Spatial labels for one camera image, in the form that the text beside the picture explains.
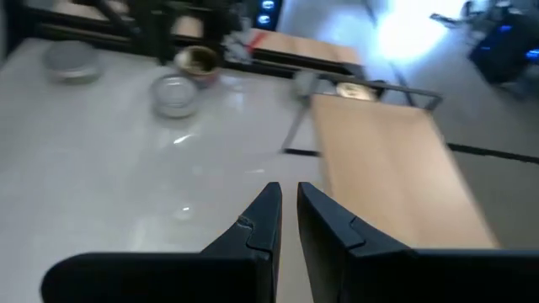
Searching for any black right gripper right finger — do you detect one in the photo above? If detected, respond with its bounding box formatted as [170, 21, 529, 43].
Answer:
[296, 181, 539, 303]

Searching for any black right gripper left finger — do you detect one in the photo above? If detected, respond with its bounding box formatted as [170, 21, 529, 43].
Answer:
[40, 181, 283, 303]

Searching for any green Bumble Bee tuna can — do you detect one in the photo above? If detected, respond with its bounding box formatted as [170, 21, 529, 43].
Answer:
[149, 73, 200, 120]
[43, 40, 104, 85]

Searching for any red tape strip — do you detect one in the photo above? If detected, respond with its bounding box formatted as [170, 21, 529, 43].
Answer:
[247, 32, 270, 55]

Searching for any black equipment with blue light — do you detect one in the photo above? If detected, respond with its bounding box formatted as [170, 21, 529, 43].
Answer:
[467, 12, 539, 88]

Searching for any dark device with blue lights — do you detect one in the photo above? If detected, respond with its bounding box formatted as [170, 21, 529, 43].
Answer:
[248, 0, 283, 29]

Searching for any wooden shelf with black frame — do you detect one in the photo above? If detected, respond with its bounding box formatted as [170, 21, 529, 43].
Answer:
[280, 69, 502, 250]

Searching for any black aluminium table frame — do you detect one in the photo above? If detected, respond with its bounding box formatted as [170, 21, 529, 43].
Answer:
[12, 6, 443, 83]

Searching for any grey metal bracket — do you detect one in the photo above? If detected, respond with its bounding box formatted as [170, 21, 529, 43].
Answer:
[221, 28, 255, 65]

